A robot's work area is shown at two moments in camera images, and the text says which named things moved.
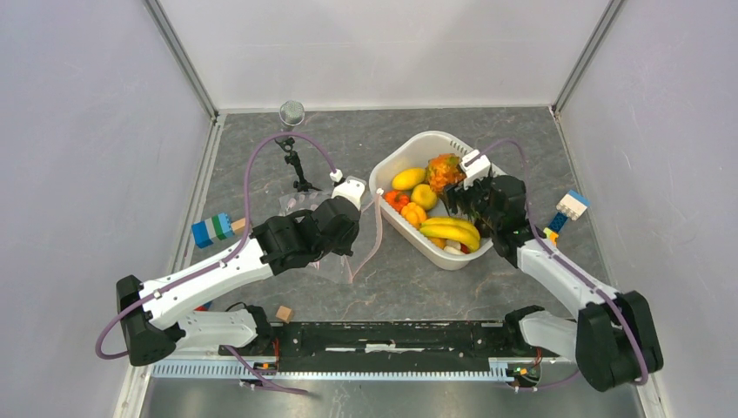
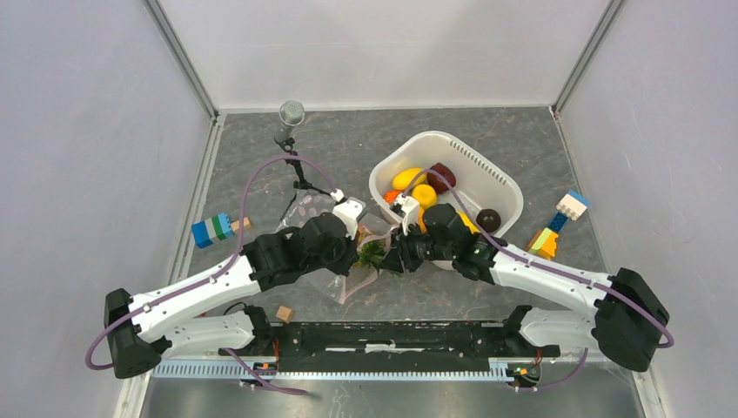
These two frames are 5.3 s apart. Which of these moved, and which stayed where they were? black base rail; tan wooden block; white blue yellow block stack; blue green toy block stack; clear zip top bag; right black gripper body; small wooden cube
Moved: right black gripper body; clear zip top bag
Stayed: white blue yellow block stack; black base rail; small wooden cube; tan wooden block; blue green toy block stack
